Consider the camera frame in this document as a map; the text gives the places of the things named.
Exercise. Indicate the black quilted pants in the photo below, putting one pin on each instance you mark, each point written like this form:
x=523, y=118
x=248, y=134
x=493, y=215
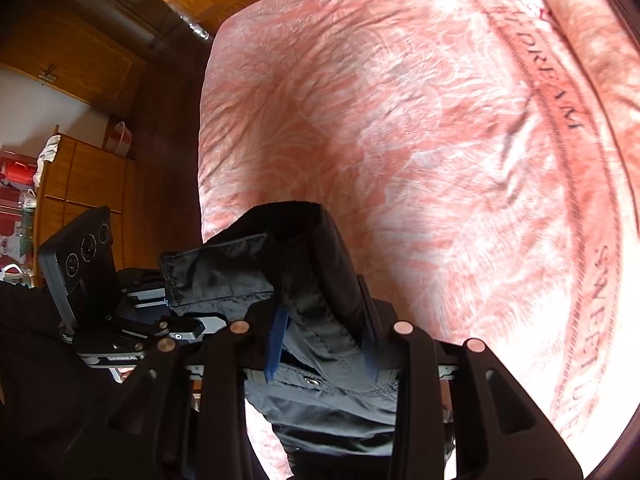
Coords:
x=310, y=260

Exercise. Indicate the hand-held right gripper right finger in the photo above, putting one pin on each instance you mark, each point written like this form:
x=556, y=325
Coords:
x=369, y=355

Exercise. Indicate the bed with pink sheet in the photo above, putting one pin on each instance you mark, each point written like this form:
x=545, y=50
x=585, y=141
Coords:
x=400, y=135

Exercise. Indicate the white cloth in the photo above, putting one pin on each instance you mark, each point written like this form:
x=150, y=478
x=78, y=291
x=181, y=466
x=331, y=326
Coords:
x=47, y=152

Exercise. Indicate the red container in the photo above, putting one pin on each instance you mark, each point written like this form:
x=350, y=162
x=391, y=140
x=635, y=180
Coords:
x=17, y=172

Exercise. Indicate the wooden door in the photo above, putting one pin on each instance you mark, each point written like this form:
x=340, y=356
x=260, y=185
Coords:
x=75, y=55

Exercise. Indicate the red and white basin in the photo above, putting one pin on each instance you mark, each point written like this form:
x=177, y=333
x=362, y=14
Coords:
x=119, y=140

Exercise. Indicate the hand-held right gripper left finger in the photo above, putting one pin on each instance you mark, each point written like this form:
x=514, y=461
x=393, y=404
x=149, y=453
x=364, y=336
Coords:
x=277, y=345

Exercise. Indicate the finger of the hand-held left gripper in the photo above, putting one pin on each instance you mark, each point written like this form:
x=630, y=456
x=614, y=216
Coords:
x=185, y=327
x=145, y=290

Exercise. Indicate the wooden cabinet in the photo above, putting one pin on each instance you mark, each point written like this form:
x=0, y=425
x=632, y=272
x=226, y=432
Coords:
x=90, y=180

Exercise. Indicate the person's left forearm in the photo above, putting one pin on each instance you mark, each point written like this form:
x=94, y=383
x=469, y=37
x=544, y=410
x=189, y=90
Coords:
x=40, y=385

